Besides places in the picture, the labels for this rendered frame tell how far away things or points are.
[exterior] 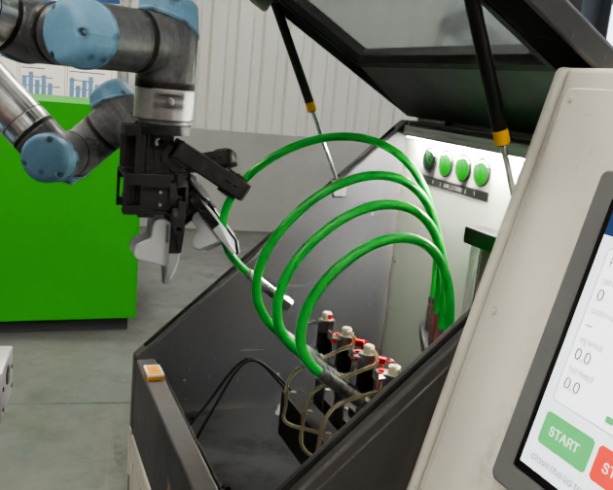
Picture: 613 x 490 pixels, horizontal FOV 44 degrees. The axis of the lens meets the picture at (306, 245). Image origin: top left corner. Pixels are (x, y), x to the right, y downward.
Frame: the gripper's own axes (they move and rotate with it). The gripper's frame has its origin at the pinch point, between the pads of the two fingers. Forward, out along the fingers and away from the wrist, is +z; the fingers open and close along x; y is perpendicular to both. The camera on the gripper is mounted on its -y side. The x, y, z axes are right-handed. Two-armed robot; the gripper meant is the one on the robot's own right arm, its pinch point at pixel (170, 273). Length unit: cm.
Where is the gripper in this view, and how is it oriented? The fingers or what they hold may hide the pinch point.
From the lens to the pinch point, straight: 103.1
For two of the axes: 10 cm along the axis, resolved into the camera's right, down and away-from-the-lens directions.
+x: 3.6, 2.2, -9.1
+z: -0.9, 9.7, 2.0
